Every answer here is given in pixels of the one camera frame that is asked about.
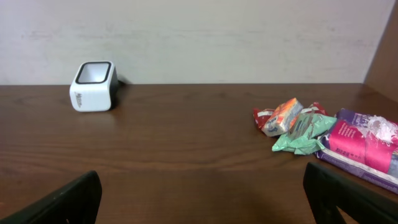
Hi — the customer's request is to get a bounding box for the green wet wipes pack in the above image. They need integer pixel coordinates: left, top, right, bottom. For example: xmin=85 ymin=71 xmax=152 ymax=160
xmin=272 ymin=113 xmax=337 ymax=155

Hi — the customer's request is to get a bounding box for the red chocolate bar wrapper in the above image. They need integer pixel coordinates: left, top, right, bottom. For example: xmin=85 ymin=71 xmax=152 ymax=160
xmin=253 ymin=102 xmax=328 ymax=129

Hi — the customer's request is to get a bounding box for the white barcode scanner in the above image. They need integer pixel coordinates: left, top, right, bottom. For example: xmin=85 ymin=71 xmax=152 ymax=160
xmin=69 ymin=61 xmax=119 ymax=112

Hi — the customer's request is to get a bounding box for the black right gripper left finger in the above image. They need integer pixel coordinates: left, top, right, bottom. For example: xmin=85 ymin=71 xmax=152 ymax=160
xmin=1 ymin=170 xmax=102 ymax=224

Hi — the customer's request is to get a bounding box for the orange tissue pack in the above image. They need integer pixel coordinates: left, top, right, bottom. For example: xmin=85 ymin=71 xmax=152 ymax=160
xmin=261 ymin=98 xmax=303 ymax=137

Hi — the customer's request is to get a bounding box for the purple snack packet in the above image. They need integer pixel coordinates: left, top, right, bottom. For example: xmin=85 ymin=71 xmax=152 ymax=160
xmin=315 ymin=108 xmax=397 ymax=194

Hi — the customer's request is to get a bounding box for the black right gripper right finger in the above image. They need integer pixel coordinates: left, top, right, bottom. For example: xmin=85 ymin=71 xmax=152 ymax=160
xmin=303 ymin=162 xmax=397 ymax=224

